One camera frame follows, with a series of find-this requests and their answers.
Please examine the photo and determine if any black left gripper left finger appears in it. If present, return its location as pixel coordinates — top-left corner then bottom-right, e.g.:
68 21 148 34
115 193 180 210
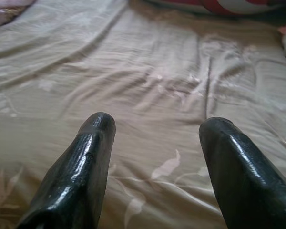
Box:
15 112 117 229

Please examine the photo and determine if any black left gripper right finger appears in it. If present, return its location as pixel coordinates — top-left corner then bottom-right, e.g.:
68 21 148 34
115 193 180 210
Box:
198 116 286 229

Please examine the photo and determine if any beige floral bed sheet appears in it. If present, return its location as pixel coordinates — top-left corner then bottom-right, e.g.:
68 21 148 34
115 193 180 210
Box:
0 0 286 229

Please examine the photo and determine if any pink cartoon print blanket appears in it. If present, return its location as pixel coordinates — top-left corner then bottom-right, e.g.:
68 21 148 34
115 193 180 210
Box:
0 0 38 29

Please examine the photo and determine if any red white striped star bolster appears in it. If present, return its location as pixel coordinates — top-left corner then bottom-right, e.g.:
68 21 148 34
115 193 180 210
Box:
143 0 286 16

